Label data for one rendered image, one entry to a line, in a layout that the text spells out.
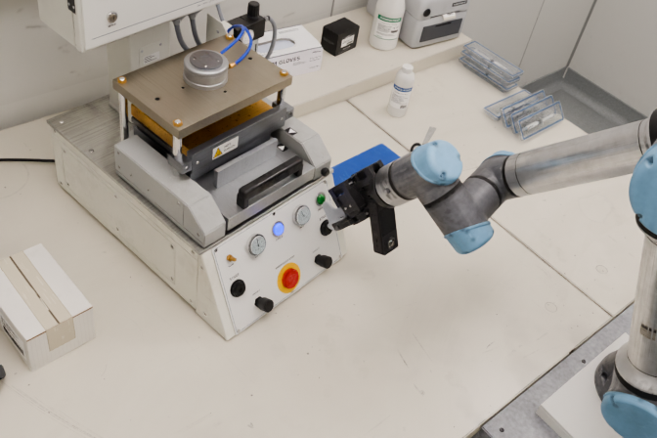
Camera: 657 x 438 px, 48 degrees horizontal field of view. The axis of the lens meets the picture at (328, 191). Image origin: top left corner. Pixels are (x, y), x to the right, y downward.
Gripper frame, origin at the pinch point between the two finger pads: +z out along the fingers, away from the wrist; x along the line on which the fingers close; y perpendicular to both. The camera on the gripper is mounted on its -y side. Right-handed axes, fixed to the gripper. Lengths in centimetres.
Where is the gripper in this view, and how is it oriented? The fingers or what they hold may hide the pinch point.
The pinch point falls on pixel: (334, 226)
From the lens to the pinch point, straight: 147.2
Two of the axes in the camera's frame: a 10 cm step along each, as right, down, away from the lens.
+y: -5.2, -8.5, -0.3
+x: -6.7, 4.3, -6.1
